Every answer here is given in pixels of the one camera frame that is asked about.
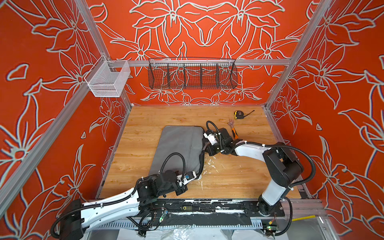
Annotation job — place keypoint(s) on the grey zippered laptop bag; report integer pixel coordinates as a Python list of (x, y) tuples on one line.
[(186, 140)]

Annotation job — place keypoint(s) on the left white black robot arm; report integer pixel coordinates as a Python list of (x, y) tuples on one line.
[(79, 217)]

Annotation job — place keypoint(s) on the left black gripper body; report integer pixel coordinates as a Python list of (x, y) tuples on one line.
[(174, 188)]

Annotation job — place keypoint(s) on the yellow black tape measure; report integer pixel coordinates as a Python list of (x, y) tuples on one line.
[(238, 115)]

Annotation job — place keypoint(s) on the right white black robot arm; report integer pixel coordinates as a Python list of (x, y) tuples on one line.
[(283, 165)]

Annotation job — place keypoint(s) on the black wire wall basket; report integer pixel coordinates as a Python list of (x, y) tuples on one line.
[(182, 73)]

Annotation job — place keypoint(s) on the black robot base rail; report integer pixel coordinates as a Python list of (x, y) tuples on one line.
[(217, 213)]

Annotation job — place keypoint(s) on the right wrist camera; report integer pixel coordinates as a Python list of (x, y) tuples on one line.
[(211, 138)]

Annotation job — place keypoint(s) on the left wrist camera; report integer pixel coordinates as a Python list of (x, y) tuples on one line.
[(188, 177)]

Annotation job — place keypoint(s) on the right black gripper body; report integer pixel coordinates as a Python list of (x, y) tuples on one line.
[(210, 147)]

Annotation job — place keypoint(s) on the white wire mesh basket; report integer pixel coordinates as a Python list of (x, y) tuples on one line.
[(105, 80)]

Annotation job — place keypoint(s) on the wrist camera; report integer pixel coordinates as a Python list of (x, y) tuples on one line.
[(188, 177), (211, 138)]

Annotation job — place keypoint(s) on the orange handled adjustable wrench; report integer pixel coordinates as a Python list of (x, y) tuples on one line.
[(231, 124)]

